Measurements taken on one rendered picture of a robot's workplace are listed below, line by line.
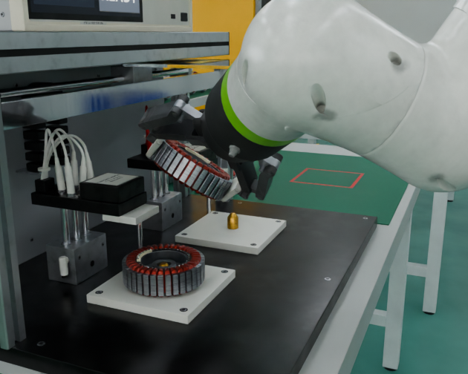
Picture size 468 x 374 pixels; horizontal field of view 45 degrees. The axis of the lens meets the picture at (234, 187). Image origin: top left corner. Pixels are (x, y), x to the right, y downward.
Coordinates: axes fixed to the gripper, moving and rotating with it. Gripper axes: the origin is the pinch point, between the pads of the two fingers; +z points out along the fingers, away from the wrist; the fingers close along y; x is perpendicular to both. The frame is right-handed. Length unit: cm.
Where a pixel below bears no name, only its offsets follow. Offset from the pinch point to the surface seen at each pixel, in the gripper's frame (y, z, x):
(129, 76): 14.7, 15.7, -13.7
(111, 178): 8.6, 5.0, 5.8
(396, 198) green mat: -48, 35, -32
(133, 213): 3.7, 3.1, 8.9
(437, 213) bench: -104, 106, -75
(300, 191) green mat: -30, 46, -26
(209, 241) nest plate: -10.3, 17.5, 3.3
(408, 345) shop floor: -114, 111, -24
